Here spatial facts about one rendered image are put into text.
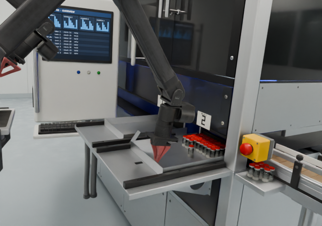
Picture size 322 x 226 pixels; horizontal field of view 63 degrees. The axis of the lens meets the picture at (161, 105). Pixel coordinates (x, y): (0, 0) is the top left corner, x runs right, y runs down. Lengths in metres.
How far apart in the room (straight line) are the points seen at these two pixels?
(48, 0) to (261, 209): 1.08
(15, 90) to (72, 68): 4.65
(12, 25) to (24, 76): 5.54
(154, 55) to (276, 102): 0.51
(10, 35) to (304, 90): 1.02
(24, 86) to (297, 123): 5.66
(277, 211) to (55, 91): 1.33
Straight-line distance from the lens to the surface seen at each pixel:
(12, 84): 6.26
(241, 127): 0.96
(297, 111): 1.20
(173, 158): 1.04
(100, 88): 1.71
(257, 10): 0.93
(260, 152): 0.92
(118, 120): 1.42
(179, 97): 0.85
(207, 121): 1.08
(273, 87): 1.04
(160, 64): 0.81
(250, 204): 1.18
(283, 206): 1.38
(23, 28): 0.71
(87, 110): 1.73
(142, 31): 0.77
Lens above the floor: 1.31
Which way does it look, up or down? 13 degrees down
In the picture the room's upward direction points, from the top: 4 degrees clockwise
